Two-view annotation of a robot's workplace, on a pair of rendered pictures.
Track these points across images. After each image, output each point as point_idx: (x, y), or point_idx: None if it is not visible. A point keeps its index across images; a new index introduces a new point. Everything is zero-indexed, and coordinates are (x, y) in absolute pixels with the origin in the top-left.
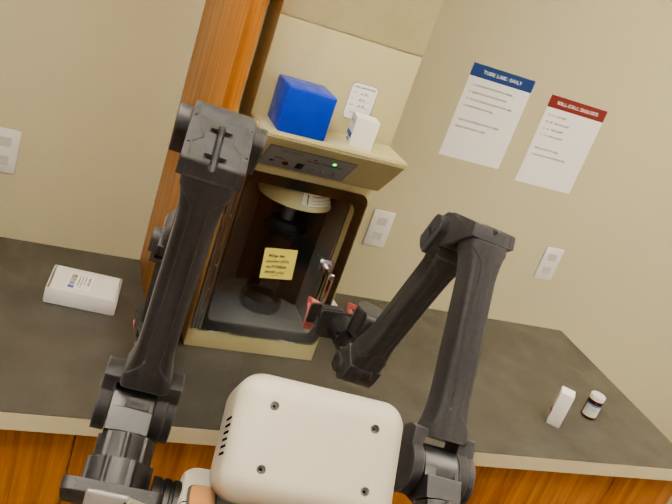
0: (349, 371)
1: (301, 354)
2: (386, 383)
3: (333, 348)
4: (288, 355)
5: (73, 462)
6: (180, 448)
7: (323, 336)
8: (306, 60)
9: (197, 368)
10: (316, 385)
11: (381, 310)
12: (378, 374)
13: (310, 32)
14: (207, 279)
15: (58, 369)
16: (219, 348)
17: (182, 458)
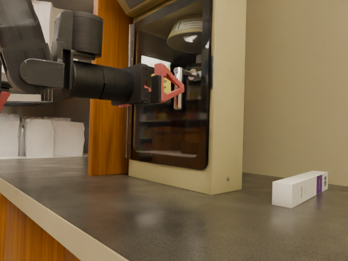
0: (2, 66)
1: (201, 186)
2: (284, 223)
3: (265, 198)
4: (190, 187)
5: (5, 219)
6: (25, 216)
7: (116, 103)
8: None
9: (103, 179)
10: (170, 200)
11: (96, 15)
12: (1, 49)
13: None
14: (128, 114)
15: (44, 169)
16: (145, 179)
17: (26, 228)
